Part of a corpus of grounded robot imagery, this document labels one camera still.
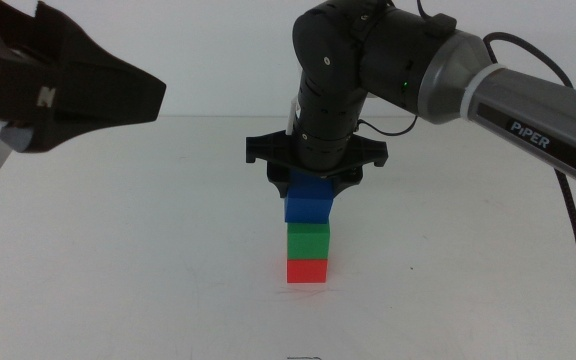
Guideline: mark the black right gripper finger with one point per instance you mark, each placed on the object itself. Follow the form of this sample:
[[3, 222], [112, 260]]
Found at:
[[280, 186], [343, 185]]

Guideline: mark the blue cube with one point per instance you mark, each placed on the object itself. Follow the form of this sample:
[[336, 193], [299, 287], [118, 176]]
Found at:
[[308, 205]]

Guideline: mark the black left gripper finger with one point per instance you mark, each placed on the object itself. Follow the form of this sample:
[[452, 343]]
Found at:
[[103, 90], [38, 137]]

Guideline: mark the red cube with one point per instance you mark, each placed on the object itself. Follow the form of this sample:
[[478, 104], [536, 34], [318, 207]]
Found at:
[[307, 271]]

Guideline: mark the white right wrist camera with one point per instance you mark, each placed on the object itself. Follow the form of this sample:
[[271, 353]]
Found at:
[[293, 117]]

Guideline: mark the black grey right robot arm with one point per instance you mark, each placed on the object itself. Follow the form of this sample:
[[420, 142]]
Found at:
[[518, 105]]

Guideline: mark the green cube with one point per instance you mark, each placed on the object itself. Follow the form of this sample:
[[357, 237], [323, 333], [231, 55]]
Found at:
[[308, 241]]

